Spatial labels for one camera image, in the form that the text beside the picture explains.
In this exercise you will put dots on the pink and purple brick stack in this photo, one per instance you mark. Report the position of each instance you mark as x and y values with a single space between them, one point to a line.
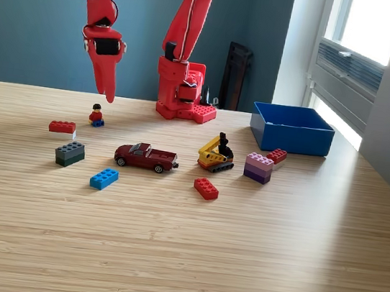
258 169

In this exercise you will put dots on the black table clamp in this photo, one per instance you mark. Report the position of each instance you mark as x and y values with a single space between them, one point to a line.
206 96

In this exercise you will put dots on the light blue brick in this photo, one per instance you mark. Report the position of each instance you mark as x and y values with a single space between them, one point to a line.
103 178

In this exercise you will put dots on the small red on white bricks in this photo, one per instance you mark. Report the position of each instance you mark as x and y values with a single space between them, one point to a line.
278 156

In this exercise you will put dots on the grey on dark green bricks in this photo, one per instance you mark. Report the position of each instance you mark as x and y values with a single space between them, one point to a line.
68 153

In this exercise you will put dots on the red on white brick stack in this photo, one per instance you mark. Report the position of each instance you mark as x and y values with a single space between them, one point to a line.
61 127

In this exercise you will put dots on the dark red toy pickup truck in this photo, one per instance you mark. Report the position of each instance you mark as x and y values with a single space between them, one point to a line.
149 158

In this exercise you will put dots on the grey pleated window blind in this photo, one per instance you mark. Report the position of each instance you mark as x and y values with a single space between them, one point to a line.
361 75

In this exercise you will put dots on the small yellow toy digger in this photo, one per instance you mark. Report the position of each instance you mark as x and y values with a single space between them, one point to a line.
211 157

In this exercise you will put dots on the toy figure red shirt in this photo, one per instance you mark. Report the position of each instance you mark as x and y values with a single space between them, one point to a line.
95 116

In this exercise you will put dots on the white window frame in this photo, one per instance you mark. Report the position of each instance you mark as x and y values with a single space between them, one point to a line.
357 116

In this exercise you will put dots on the black folding rack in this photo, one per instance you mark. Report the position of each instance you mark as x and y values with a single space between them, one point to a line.
233 79

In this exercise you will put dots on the blue plastic bin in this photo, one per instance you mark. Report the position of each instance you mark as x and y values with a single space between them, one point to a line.
290 141

